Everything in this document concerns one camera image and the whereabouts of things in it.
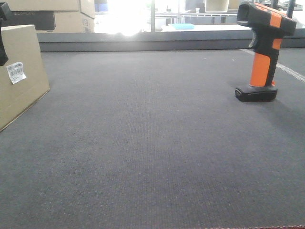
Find dark grey table mat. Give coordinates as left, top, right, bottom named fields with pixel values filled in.
left=0, top=49, right=305, bottom=229

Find brown cardboard package box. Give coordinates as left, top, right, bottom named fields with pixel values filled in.
left=0, top=25, right=50, bottom=130

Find grey raised table ledge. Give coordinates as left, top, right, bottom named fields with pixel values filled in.
left=37, top=30, right=305, bottom=52

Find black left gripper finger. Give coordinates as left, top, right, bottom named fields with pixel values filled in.
left=0, top=2, right=13, bottom=66

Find black box in stack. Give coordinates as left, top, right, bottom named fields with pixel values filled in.
left=2, top=11, right=56, bottom=31

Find orange black barcode scanner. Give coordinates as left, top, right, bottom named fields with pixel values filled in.
left=235, top=0, right=296, bottom=102

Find stacked cardboard boxes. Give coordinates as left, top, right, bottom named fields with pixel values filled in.
left=5, top=0, right=95, bottom=33

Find white barcode label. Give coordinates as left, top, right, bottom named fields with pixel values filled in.
left=6, top=62, right=26, bottom=84

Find cyan foam pad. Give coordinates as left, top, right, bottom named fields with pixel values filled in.
left=171, top=23, right=195, bottom=30

